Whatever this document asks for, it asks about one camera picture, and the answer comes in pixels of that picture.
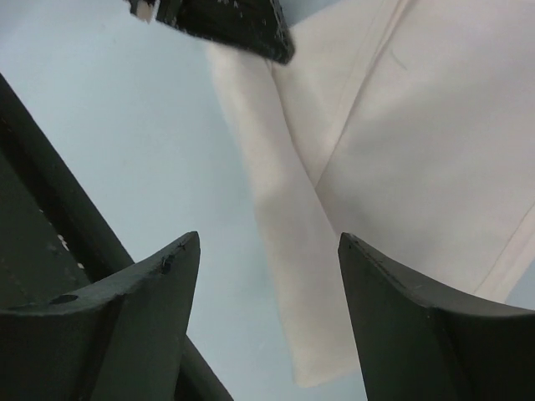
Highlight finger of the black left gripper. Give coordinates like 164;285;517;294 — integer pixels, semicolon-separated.
128;0;295;64

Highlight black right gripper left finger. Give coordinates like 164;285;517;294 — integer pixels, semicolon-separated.
1;232;200;400

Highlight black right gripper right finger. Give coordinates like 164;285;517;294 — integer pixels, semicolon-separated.
338;233;534;400

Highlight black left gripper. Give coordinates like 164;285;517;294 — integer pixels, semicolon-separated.
0;73;235;401

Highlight white cloth napkin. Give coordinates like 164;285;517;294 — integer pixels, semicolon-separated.
206;1;534;387

